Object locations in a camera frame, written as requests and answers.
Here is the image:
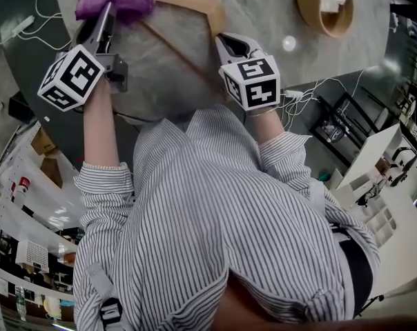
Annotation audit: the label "white perforated box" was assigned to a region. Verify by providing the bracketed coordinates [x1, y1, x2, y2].
[14, 239, 51, 274]

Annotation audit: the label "white shelf cabinet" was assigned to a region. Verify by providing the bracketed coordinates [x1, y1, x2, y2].
[331, 122, 417, 248]

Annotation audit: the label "thin wrist bracelet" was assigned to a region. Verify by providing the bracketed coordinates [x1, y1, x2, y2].
[246, 105, 279, 118]

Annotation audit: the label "person's right forearm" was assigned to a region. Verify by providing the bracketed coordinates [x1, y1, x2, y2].
[244, 104, 286, 142]

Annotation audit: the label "person's left forearm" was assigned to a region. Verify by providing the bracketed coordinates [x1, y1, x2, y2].
[81, 79, 122, 169]

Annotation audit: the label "cardboard box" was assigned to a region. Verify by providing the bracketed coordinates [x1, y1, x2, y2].
[30, 127, 57, 155]

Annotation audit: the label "striped shirt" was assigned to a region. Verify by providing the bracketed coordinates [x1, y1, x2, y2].
[71, 103, 382, 331]

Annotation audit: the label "white power adapter with cable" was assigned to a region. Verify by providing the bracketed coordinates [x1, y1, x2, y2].
[0, 0, 73, 52]

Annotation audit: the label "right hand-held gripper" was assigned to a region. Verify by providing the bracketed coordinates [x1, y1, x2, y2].
[213, 32, 282, 111]

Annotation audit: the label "wooden coat rack hanger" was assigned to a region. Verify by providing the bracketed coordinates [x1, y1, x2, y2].
[137, 0, 251, 98]

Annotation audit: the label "red and white canister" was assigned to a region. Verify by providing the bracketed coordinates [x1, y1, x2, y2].
[12, 176, 32, 207]

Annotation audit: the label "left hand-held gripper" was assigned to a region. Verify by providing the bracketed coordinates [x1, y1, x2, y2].
[37, 1, 130, 113]

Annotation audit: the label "tangled white cable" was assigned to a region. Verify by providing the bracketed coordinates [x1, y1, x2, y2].
[276, 68, 367, 131]

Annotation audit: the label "round wooden bowl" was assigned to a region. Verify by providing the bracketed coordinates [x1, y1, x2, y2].
[295, 0, 355, 39]

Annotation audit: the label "grey harness strap with buckle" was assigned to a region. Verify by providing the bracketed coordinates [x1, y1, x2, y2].
[86, 261, 127, 331]

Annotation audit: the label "black trousers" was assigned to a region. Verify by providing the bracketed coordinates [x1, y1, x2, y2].
[338, 232, 374, 317]

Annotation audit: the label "perforated metal shelf rack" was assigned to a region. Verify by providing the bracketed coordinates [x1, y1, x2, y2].
[0, 121, 79, 331]

